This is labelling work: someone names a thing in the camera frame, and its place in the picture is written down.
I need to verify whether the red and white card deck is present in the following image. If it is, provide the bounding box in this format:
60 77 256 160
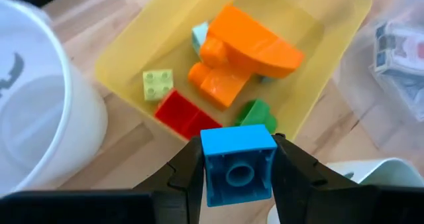
372 20 424 119

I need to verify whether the white plastic bin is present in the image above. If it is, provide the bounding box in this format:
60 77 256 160
266 157 424 224

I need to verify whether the orange stepped block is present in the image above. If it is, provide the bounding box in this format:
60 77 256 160
187 34 253 111

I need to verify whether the yellow translucent tray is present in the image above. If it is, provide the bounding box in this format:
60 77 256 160
95 0 374 142

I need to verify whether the orange wedge block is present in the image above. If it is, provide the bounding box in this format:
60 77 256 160
207 4 305 80

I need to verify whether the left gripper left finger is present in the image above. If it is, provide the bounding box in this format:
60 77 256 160
132 136 205 224

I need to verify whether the green brick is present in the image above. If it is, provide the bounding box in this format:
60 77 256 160
234 98 278 135

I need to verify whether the white bucket with face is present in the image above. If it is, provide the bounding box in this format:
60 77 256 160
0 0 109 197

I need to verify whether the pink-red two-stud brick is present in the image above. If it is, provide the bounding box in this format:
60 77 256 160
154 88 223 141

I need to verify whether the clear plastic bin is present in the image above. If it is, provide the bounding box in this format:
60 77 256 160
333 0 424 154

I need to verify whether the mint small cube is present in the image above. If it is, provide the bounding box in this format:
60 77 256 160
191 21 210 54

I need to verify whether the cyan small block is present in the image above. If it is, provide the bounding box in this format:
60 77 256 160
199 123 278 207

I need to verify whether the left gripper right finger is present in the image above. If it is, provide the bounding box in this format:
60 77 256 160
271 133 378 224

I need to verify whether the lime small cube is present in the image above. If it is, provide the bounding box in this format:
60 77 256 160
142 68 175 102

